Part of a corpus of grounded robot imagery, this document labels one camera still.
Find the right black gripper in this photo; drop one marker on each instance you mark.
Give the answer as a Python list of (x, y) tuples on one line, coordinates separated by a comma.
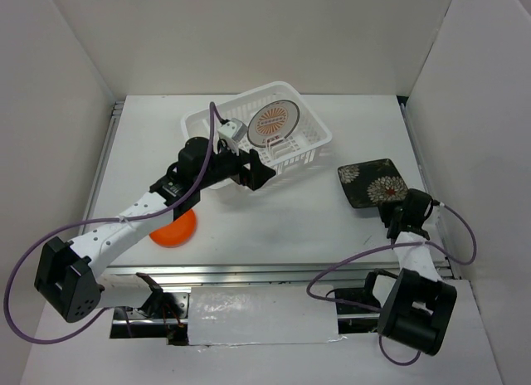
[(385, 208)]

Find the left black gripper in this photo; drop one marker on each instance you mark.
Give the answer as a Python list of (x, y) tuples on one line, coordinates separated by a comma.
[(258, 174)]

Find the black square floral plate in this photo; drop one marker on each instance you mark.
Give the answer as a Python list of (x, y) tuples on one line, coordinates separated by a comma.
[(372, 183)]

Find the white round sunburst plate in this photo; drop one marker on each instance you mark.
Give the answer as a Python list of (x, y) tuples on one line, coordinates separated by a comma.
[(273, 123)]

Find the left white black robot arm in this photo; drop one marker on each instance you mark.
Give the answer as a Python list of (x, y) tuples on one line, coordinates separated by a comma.
[(68, 271)]

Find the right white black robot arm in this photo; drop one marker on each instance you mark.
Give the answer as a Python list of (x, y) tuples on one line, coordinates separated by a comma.
[(416, 304)]

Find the white plastic dish rack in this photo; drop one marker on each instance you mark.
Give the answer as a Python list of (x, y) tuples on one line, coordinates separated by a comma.
[(299, 150)]

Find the orange round plate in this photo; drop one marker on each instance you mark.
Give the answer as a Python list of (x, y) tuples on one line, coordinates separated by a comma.
[(176, 233)]

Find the white foam board cover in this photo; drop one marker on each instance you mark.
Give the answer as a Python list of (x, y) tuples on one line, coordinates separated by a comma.
[(269, 314)]

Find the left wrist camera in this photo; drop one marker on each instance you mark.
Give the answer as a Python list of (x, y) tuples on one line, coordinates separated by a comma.
[(231, 133)]

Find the aluminium rail frame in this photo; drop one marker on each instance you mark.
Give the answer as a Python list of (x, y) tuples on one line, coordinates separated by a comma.
[(289, 230)]

